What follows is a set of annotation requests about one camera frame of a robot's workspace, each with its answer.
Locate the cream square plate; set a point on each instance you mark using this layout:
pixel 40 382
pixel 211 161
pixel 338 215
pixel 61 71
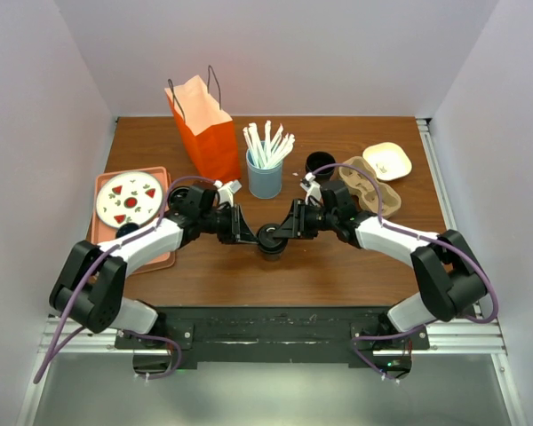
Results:
pixel 389 161

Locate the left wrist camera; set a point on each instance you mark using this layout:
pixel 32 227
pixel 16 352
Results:
pixel 226 191

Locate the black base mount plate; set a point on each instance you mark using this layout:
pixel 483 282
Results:
pixel 315 334

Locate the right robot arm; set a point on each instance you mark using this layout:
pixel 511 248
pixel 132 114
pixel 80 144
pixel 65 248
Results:
pixel 449 280

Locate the cardboard cup carrier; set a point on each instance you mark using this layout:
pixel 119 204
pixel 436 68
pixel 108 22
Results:
pixel 372 195

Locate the dark blue mug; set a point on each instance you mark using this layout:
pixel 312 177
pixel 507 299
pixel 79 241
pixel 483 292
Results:
pixel 126 229

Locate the white wrapped straws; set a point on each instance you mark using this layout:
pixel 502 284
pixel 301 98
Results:
pixel 272 149

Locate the aluminium frame rail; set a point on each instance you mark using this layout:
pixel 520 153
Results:
pixel 461 336

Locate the blue straw holder cup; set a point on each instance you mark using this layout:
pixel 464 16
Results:
pixel 263 183

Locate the single black cup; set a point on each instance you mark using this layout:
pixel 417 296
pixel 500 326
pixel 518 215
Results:
pixel 270 256

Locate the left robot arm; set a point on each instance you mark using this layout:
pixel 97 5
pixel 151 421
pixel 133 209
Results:
pixel 89 289

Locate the black cup lid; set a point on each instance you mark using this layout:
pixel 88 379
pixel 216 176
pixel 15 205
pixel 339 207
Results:
pixel 266 241

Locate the stack of black lids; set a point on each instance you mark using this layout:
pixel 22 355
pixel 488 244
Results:
pixel 178 201

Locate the orange paper bag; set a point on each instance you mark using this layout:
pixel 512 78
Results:
pixel 206 129

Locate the watermelon pattern plate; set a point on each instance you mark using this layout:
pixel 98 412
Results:
pixel 129 197

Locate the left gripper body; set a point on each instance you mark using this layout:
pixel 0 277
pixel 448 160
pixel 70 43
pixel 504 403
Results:
pixel 226 224

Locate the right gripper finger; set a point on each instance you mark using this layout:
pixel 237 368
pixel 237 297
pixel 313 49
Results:
pixel 290 223
pixel 285 234

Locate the stack of black cups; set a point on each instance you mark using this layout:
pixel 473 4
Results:
pixel 318 163

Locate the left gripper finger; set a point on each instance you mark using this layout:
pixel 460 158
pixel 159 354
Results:
pixel 242 229
pixel 247 238

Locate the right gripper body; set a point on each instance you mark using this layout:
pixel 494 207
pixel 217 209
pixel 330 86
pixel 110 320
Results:
pixel 312 220

